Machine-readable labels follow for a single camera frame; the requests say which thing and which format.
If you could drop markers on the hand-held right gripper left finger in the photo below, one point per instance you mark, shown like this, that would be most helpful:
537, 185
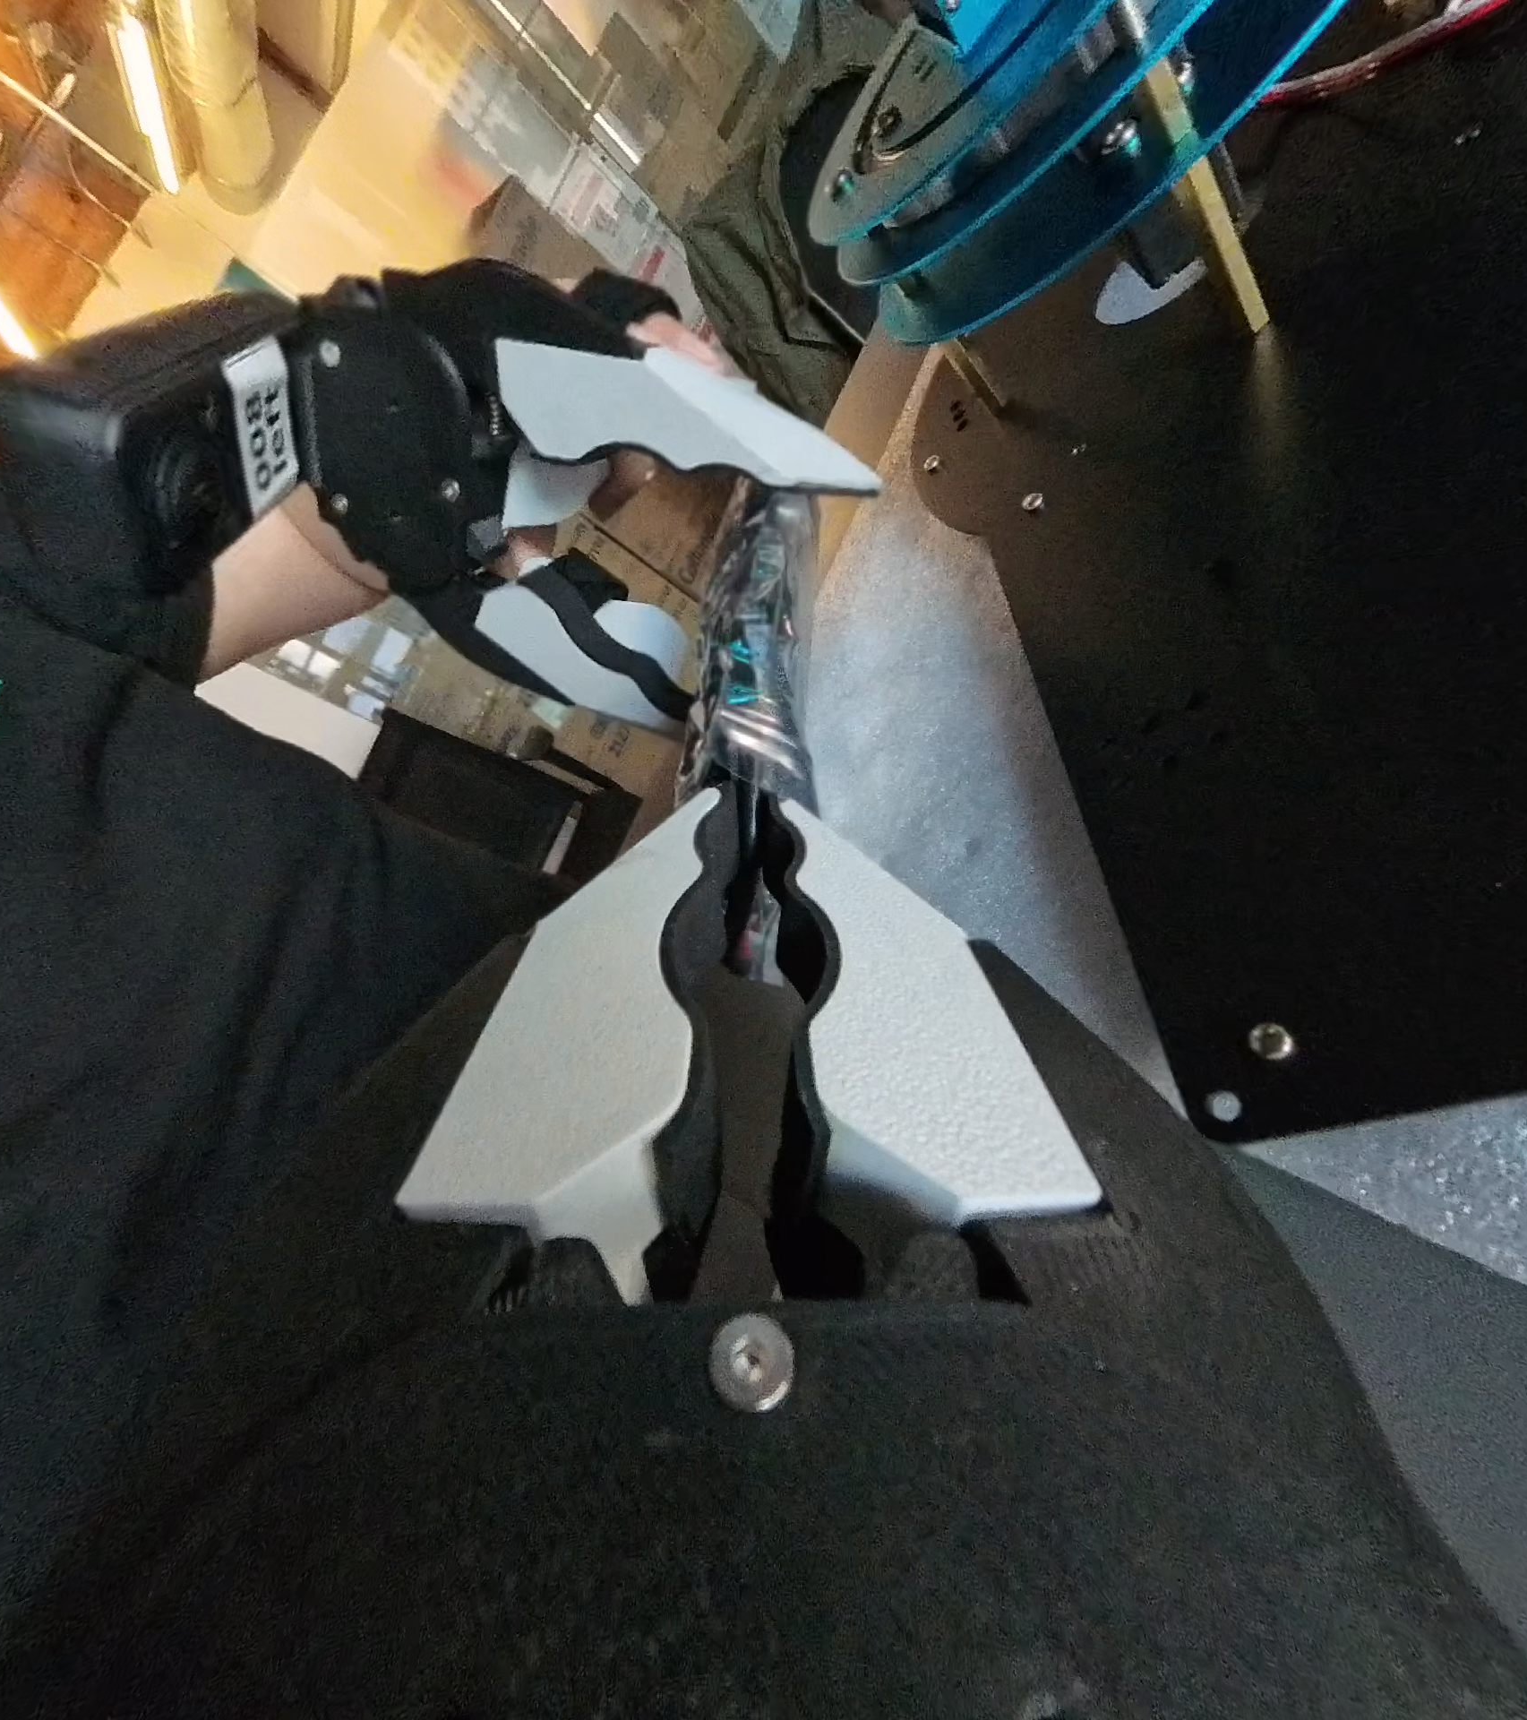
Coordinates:
564, 1075

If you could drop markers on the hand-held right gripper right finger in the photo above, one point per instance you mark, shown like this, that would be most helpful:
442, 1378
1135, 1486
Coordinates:
952, 1075

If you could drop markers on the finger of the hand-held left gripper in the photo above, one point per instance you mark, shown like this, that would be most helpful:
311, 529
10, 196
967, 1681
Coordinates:
590, 645
684, 418

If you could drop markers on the silver plastic parts bag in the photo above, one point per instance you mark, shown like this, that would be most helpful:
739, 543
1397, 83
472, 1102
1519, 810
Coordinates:
764, 645

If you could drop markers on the person's left forearm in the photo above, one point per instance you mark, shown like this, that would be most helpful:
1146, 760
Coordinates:
295, 579

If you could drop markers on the blue toy robot arm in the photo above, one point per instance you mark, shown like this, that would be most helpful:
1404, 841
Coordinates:
1060, 135

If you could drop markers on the person's left hand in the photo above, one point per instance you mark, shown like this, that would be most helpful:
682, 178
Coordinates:
684, 344

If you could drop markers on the white foam sheet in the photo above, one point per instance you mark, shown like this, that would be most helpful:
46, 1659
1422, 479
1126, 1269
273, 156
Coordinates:
952, 726

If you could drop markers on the silver metal air duct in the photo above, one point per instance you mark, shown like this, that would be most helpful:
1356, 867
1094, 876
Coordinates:
253, 95

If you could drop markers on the black metal base plate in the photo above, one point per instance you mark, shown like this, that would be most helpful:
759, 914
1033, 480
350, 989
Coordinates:
1329, 618

